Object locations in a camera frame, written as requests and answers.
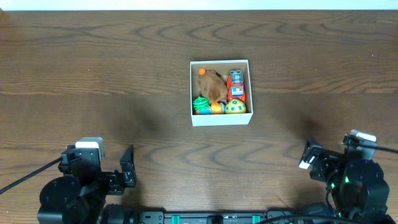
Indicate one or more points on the red toy fire truck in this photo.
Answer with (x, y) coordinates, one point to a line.
(235, 86)

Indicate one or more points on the yellow ball with blue letters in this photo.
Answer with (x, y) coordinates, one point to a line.
(235, 106)

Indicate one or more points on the green round spinning top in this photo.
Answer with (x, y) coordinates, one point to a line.
(200, 103)

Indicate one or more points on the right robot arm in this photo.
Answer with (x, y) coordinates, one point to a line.
(355, 182)

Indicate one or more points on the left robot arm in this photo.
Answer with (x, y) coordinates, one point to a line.
(79, 195)

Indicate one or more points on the orange and blue toy fish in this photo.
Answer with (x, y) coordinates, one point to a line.
(215, 108)

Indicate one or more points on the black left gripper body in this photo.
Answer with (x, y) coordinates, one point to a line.
(116, 180)

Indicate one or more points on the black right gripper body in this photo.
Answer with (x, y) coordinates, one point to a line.
(328, 170)

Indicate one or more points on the brown plush toy with orange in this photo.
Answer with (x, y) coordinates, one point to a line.
(212, 86)

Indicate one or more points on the white cardboard box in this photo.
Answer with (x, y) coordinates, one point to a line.
(222, 68)

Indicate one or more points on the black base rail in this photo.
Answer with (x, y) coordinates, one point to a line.
(199, 217)

